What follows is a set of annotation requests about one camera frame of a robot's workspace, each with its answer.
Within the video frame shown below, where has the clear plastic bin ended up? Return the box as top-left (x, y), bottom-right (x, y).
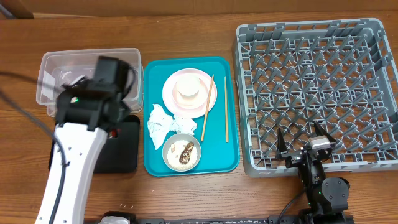
top-left (36, 48), bottom-right (144, 117)

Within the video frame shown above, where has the grey dish rack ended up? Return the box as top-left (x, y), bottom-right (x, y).
top-left (234, 18), bottom-right (397, 177)

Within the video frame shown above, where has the white rice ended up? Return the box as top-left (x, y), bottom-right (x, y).
top-left (167, 140), bottom-right (199, 171)

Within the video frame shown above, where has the wooden chopstick on tray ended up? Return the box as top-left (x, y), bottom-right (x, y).
top-left (224, 77), bottom-right (229, 143)

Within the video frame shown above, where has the wooden chopstick on plate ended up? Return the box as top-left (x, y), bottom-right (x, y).
top-left (201, 74), bottom-right (214, 141)

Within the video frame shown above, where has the black tray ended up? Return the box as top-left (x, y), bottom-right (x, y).
top-left (54, 115), bottom-right (140, 174)

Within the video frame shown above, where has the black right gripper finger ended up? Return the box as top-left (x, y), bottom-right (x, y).
top-left (313, 121), bottom-right (336, 144)
top-left (277, 129), bottom-right (287, 152)

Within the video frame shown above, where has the teal plastic tray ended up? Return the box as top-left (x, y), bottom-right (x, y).
top-left (142, 57), bottom-right (240, 177)

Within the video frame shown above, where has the grey bowl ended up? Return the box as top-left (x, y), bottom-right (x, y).
top-left (162, 133), bottom-right (201, 172)

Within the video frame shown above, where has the white cup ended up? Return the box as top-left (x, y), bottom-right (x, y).
top-left (176, 74), bottom-right (200, 97)

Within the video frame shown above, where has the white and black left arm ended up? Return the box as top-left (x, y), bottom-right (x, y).
top-left (36, 78), bottom-right (129, 223)

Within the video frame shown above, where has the large white plate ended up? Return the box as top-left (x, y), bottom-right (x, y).
top-left (162, 68), bottom-right (217, 119)

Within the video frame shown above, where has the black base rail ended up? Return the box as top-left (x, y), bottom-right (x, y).
top-left (83, 211), bottom-right (355, 224)

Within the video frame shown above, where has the white tissue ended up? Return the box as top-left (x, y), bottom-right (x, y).
top-left (147, 104), bottom-right (197, 150)

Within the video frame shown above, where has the brown food piece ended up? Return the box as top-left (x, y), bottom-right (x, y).
top-left (179, 142), bottom-right (194, 164)

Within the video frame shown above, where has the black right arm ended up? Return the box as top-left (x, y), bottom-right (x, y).
top-left (276, 121), bottom-right (353, 223)

